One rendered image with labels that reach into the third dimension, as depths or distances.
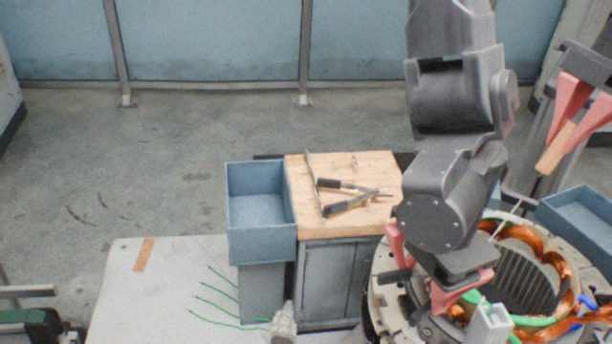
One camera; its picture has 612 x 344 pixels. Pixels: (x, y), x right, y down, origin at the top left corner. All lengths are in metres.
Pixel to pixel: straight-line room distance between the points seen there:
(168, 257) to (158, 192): 1.37
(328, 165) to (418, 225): 0.51
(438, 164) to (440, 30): 0.11
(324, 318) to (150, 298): 0.35
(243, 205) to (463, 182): 0.58
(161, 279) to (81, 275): 1.14
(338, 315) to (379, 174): 0.28
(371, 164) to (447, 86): 0.51
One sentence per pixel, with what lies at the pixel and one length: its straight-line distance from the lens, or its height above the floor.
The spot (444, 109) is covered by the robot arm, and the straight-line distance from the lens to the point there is 0.46.
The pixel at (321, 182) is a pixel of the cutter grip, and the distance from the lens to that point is 0.85.
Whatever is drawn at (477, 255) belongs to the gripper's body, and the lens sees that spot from 0.55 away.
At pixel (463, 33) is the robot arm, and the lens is 0.44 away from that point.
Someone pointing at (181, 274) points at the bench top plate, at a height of 0.78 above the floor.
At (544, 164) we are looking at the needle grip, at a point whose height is 1.31.
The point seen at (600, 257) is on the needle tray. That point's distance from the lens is 0.94.
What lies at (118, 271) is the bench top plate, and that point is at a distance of 1.16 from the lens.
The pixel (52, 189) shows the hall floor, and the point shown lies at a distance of 2.67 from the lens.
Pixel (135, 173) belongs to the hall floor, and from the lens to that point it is 2.65.
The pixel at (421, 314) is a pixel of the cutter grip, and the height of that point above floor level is 1.18.
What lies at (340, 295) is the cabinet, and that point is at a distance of 0.97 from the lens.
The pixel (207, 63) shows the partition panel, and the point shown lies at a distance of 3.00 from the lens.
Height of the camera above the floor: 1.64
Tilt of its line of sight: 39 degrees down
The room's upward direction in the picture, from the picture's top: 4 degrees clockwise
